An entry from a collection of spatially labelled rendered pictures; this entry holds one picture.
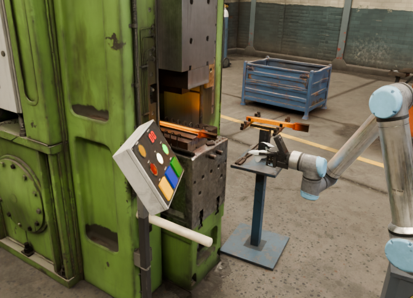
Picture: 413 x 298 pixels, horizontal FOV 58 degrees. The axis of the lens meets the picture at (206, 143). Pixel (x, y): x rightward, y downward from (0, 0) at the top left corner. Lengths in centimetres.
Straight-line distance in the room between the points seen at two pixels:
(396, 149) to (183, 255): 136
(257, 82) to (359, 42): 421
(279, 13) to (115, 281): 924
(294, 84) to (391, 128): 428
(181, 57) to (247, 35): 961
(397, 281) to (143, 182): 122
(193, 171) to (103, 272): 86
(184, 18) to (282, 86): 417
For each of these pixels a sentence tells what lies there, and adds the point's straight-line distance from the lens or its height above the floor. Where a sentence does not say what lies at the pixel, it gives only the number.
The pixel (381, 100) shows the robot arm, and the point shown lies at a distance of 157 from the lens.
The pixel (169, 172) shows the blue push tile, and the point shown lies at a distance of 157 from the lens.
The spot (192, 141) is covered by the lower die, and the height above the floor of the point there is 97.
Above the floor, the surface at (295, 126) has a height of 97.
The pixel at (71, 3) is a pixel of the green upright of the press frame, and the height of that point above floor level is 166.
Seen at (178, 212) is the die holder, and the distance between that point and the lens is 223.
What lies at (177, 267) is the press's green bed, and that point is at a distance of 244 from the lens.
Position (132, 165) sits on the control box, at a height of 113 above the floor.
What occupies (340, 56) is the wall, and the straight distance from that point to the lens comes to 994.
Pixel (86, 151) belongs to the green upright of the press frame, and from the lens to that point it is 217.
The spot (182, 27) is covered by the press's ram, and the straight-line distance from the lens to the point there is 182.
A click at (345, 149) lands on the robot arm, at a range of 187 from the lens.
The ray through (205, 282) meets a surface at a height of 1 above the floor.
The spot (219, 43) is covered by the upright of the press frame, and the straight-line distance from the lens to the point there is 242.
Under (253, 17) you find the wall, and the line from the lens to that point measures 1126.
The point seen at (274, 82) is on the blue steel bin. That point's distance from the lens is 593.
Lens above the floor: 173
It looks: 22 degrees down
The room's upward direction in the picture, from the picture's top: 2 degrees clockwise
